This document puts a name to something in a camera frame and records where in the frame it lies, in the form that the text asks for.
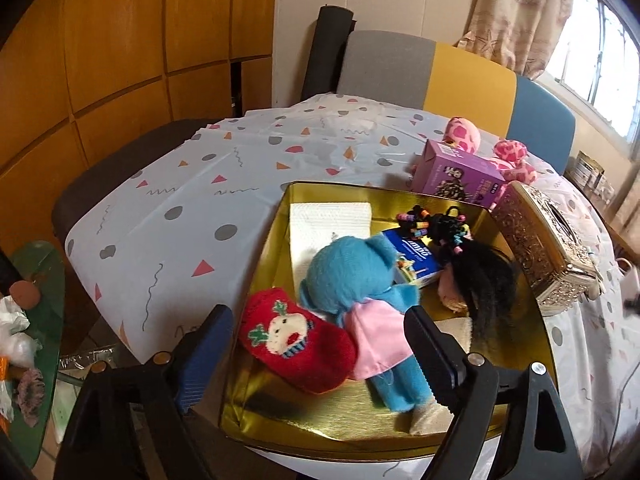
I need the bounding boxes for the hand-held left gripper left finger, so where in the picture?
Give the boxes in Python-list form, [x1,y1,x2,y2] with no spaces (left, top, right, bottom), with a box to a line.
[55,305,234,480]

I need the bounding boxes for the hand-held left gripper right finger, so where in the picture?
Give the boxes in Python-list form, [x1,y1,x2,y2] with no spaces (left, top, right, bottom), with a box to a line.
[404,306,583,480]

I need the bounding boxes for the black-haired doll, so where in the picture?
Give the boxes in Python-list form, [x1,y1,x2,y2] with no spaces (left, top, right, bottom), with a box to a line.
[430,210,521,348]

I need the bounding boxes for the blue tissue pack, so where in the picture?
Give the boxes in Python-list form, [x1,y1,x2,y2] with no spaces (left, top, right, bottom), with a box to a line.
[381,229,446,288]

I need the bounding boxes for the red printed sock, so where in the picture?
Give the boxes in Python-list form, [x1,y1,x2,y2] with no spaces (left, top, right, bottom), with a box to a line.
[239,287,358,393]

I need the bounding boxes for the gold tray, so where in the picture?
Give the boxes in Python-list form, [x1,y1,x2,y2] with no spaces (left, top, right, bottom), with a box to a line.
[218,181,558,461]

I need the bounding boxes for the blue plush doll pink dress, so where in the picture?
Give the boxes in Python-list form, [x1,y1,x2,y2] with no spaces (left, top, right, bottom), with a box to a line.
[300,234,453,436]

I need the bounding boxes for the colourful hair ties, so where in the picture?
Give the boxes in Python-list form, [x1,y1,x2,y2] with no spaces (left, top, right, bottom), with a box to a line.
[396,204,432,239]

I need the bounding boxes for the white paper towel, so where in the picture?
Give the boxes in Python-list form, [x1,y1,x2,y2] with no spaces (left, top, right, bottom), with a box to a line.
[289,202,373,286]

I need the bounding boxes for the gold tissue box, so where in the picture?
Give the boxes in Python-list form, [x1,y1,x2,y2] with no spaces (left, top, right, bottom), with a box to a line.
[492,181,606,317]

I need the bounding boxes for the grey fuzzy scrunchie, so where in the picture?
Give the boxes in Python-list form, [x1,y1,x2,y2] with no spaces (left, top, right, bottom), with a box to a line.
[14,367,47,428]

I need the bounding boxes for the green glass table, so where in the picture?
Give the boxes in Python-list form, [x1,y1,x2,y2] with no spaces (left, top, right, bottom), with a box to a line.
[0,240,66,468]

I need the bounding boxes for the white crumpled plastic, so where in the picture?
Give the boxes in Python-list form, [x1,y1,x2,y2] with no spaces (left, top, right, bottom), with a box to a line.
[0,296,43,368]

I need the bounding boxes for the brown round object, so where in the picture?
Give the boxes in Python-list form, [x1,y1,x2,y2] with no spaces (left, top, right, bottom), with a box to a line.
[10,280,41,309]

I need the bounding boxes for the purple box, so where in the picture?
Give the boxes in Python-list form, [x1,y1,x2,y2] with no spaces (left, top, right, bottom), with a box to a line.
[411,139,507,208]

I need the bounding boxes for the orange object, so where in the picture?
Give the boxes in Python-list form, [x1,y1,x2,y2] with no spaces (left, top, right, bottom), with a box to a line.
[0,355,11,421]

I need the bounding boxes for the pink spotted plush toy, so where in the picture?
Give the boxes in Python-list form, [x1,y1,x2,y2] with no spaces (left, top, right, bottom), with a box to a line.
[442,116,538,183]

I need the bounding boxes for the row of boxes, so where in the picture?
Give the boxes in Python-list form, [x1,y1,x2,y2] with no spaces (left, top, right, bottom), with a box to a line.
[567,150,616,206]

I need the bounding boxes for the grey yellow blue headboard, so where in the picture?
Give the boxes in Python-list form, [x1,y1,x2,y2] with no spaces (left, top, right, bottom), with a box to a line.
[337,30,577,173]

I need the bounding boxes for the black rolled mat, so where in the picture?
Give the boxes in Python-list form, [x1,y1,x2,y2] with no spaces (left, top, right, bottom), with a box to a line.
[301,5,357,101]

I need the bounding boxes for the wooden wardrobe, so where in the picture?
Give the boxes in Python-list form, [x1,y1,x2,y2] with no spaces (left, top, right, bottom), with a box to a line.
[0,0,278,201]

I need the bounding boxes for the window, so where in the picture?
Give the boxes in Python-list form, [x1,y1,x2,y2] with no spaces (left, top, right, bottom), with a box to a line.
[542,0,640,141]

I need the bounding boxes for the patterned beige curtain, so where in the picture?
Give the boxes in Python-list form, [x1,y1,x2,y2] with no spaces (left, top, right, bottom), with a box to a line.
[460,0,576,81]

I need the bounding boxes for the thin grey cable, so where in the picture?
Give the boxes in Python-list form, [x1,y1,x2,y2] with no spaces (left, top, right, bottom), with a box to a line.
[607,360,636,461]

